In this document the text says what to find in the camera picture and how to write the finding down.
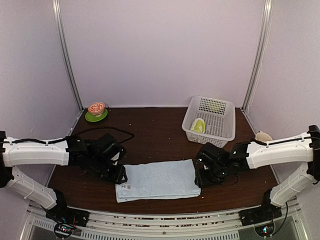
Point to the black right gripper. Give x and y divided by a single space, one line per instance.
202 180

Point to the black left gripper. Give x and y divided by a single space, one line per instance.
117 176

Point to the light blue towel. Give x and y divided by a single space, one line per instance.
165 180

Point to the green patterned towel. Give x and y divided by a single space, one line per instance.
198 125

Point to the white plastic basket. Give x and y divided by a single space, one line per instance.
219 118

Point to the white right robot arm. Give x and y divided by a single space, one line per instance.
303 148

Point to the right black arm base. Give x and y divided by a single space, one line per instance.
265 212

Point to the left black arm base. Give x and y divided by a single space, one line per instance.
61 213

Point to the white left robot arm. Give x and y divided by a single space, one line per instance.
29 151

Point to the beige patterned mug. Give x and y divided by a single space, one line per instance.
263 137

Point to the green plate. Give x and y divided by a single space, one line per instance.
93 118

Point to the red patterned bowl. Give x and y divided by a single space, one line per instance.
96 109

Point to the aluminium front rail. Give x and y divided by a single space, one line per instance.
217 225

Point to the right aluminium frame post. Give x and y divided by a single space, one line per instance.
261 47

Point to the aluminium frame post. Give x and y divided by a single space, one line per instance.
261 47
65 53

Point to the left aluminium frame post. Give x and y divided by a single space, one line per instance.
65 53

